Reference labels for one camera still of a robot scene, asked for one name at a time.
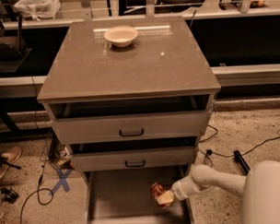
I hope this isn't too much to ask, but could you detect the grey drawer cabinet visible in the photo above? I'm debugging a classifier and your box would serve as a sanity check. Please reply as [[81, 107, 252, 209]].
[[38, 18, 220, 222]]

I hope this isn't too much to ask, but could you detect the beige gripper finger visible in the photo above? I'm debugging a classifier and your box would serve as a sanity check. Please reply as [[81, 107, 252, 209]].
[[156, 190, 174, 208]]

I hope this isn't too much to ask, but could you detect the blue tape cross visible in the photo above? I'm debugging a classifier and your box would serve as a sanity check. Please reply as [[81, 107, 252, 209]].
[[52, 169, 72, 195]]

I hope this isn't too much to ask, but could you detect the black metal stand leg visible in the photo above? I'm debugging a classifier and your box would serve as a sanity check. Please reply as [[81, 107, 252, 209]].
[[234, 150, 250, 175]]

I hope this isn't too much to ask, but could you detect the white plastic bag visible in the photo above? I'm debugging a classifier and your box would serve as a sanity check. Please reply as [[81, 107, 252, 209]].
[[14, 0, 61, 20]]

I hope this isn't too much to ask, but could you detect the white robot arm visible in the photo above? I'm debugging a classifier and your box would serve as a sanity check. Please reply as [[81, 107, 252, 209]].
[[151, 161, 280, 224]]

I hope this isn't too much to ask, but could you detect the crushed red coke can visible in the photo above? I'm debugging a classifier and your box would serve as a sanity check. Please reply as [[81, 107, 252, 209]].
[[150, 182, 168, 207]]

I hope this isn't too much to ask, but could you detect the white bowl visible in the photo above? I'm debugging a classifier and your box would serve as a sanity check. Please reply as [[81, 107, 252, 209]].
[[104, 26, 138, 48]]

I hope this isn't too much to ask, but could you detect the open bottom drawer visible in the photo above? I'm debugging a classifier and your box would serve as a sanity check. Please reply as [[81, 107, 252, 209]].
[[87, 166, 191, 224]]

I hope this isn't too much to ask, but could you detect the black chair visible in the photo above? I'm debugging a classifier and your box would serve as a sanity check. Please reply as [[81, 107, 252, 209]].
[[0, 12, 31, 74]]

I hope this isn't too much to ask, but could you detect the top grey drawer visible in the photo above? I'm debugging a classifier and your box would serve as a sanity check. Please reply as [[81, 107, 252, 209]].
[[52, 111, 210, 144]]

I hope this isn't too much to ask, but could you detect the grey drawer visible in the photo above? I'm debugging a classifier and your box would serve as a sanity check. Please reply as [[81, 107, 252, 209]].
[[52, 111, 210, 144], [71, 147, 198, 172]]

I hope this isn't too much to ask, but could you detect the black floor cable left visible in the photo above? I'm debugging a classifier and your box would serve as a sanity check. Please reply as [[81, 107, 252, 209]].
[[15, 75, 56, 224]]

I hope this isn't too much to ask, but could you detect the middle grey drawer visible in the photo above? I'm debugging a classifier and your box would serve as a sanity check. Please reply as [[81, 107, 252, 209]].
[[71, 147, 198, 172]]

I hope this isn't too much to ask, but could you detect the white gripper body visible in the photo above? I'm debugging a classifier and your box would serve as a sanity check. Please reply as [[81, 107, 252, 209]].
[[171, 177, 200, 201]]

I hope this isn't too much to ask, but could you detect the black floor cable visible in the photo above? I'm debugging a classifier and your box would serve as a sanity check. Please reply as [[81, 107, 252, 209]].
[[15, 75, 56, 224], [198, 121, 280, 170]]

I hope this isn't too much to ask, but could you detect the black floor cable right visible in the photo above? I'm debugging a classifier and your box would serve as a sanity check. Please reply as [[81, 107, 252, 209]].
[[198, 121, 280, 170]]

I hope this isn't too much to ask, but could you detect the wire mesh basket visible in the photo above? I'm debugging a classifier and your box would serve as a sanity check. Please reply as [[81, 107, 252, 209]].
[[41, 132, 71, 170]]

